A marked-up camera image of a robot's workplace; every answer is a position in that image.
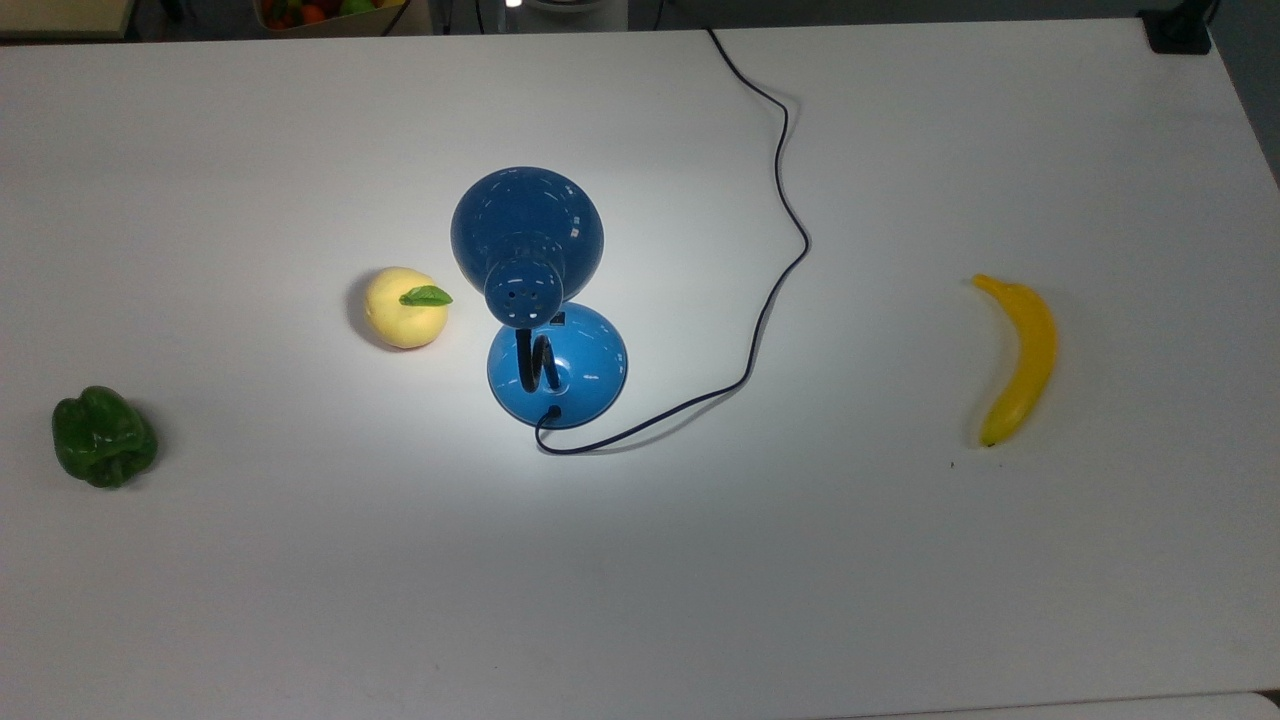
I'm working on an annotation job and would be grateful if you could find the green toy bell pepper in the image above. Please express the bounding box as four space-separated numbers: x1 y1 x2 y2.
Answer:
51 386 160 490

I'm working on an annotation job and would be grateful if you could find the yellow bowl of toy fruit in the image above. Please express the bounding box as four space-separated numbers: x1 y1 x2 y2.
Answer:
253 0 412 39

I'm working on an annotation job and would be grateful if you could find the thin black lamp power cord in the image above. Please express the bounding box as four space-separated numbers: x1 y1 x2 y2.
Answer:
533 27 811 456

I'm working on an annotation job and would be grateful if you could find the black clamp base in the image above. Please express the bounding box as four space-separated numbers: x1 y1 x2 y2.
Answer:
1138 0 1220 55

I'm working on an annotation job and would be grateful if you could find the blue gooseneck desk lamp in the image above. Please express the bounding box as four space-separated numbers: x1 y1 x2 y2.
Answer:
449 166 630 431

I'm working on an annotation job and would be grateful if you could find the yellow toy peach with leaf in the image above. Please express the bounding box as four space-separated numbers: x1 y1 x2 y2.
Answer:
363 266 454 351

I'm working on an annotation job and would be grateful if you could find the yellow toy banana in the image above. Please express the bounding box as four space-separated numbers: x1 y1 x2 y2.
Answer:
971 273 1059 448

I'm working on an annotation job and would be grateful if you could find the light wooden board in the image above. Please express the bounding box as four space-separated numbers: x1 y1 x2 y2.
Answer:
0 0 138 41

